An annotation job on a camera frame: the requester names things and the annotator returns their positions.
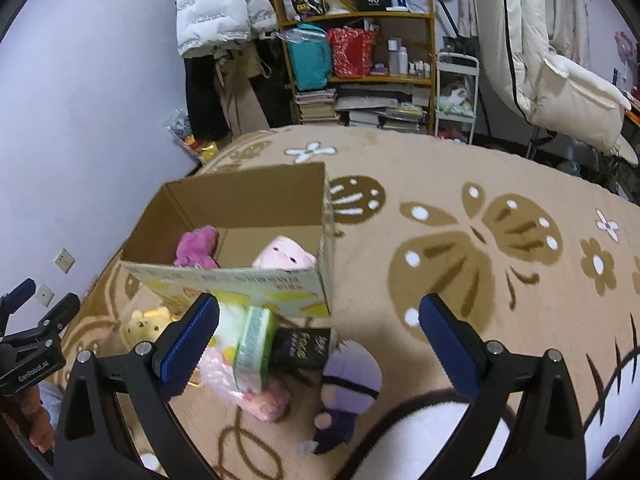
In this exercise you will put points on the slim white bottle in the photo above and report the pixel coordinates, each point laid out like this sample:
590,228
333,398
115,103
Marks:
403,61

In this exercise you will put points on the green tissue pack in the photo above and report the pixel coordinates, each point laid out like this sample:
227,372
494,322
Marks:
255,345

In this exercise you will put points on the beige butterfly-print blanket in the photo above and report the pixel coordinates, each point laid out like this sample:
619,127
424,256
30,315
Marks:
400,185

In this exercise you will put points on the pink wall decoration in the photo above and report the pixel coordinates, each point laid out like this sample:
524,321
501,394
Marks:
626,55

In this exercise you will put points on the magenta plush toy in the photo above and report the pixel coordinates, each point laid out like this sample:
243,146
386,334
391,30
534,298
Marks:
197,247

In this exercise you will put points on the yellow bear plush toy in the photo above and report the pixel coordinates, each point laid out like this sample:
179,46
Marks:
145,326

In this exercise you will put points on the clear plastic bag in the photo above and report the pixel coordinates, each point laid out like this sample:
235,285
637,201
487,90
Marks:
300,36

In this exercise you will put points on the purple-haired plush doll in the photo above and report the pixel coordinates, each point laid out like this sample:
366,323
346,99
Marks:
347,377

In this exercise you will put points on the pink pig plush toy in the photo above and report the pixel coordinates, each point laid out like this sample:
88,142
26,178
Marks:
282,255

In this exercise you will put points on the cream padded coat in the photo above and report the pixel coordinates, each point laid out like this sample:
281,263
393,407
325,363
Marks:
550,45

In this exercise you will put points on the small stack of books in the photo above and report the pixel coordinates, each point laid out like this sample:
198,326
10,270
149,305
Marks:
315,107

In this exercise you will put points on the person's left hand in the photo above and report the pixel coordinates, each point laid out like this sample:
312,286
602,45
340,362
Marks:
35,422

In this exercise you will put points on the white puffer jacket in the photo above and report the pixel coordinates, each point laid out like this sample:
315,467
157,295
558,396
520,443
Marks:
215,5

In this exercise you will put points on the beige hanging garment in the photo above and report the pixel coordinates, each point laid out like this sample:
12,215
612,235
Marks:
242,100

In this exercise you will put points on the black hanging garment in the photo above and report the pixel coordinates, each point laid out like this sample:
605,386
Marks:
202,95

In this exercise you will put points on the plastic bag of toys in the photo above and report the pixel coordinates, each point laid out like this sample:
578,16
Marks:
187,132

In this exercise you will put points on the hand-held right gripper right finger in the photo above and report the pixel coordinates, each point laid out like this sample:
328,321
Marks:
450,345

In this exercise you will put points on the white wall socket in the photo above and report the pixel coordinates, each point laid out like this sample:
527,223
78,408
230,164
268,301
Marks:
64,259
44,295

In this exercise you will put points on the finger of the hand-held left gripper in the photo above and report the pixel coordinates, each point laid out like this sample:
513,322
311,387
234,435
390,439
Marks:
60,312
22,290

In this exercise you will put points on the wooden shelf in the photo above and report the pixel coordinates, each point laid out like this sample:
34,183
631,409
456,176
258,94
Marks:
385,16

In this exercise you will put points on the cardboard box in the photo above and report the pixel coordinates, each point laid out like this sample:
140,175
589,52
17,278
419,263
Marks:
250,195

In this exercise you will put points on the teal bag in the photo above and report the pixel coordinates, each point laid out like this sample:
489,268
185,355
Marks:
310,60

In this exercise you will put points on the wide stack of books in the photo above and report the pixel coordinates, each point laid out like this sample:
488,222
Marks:
385,110

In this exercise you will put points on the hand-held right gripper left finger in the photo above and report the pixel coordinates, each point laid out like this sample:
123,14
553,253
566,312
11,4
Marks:
197,340

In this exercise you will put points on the pink plastic-wrapped pack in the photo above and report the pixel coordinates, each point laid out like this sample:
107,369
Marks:
252,397

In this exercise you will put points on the white trolley cart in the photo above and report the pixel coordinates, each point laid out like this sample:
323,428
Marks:
456,110

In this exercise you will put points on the red patterned bag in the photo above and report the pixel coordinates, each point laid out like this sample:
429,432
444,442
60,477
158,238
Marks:
352,52

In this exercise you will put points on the tall white bottle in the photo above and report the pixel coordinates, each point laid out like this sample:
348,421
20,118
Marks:
393,55

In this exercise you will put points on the black tissue pack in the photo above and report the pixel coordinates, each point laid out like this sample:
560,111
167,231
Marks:
300,347

